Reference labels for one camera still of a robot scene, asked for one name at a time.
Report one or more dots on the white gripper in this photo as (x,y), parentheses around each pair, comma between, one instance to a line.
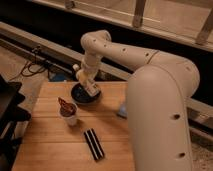
(86,80)

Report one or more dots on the blue object behind arm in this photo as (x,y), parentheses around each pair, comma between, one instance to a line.
(122,111)

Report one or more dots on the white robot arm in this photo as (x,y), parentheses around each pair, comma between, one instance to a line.
(156,99)

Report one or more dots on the dark ceramic bowl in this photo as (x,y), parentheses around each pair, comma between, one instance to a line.
(79,95)

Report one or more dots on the blue object on floor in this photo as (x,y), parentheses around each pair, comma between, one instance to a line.
(58,78)

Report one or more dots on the brown snack wrapper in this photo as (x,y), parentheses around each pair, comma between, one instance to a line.
(66,109)

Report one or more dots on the white paper cup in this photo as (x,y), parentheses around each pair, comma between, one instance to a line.
(72,120)

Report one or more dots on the black striped rectangular block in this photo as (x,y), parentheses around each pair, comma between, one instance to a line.
(94,144)

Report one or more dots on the black chair at left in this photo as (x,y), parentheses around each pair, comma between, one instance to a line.
(10,115)

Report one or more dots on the metal rail along wall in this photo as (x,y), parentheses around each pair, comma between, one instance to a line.
(199,112)

